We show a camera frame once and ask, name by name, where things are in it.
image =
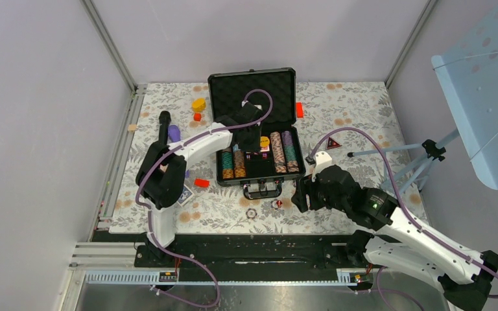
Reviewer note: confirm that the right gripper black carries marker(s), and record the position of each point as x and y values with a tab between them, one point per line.
305	186

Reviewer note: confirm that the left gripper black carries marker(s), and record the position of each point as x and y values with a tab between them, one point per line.
254	147

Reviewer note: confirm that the black poker chip case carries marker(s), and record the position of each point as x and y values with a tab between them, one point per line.
263	156

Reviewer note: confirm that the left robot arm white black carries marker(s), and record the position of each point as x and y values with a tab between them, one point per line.
161	177

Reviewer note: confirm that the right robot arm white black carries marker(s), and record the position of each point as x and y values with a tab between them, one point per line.
389	237

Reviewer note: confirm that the yellow dealer button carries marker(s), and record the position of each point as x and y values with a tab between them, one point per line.
264	142

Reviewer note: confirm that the brown chip stack far left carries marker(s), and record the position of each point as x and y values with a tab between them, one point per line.
227	165

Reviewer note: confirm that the red black triangle card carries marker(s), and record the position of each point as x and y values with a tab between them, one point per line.
332	144

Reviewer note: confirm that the purple chip stack far right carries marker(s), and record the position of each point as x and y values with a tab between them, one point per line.
289	151

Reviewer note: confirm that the small red cube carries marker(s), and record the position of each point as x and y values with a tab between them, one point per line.
197	117

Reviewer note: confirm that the yellow cylinder block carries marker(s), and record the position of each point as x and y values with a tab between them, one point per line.
198	105

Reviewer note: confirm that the poker chip with die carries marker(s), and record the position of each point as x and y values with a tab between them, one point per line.
274	207

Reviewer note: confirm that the red block beside case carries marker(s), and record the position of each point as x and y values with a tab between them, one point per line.
299	110

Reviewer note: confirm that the red rectangular block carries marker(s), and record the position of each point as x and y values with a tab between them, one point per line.
203	183

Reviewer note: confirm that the floral table mat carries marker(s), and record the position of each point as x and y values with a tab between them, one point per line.
222	210

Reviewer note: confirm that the light blue tripod stand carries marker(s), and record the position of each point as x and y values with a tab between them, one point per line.
419	169

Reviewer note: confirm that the poker chip left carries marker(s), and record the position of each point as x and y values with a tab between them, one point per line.
251	213

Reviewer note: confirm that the blue playing card deck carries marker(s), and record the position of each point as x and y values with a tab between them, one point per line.
186	195

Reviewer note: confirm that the black microphone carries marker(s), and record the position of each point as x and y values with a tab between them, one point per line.
163	130

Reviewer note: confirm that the light blue perforated panel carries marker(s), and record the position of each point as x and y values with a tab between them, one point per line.
468	75

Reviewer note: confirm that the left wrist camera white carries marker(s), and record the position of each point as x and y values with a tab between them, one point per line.
246	102

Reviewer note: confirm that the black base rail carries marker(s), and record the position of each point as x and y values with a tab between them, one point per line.
248	258

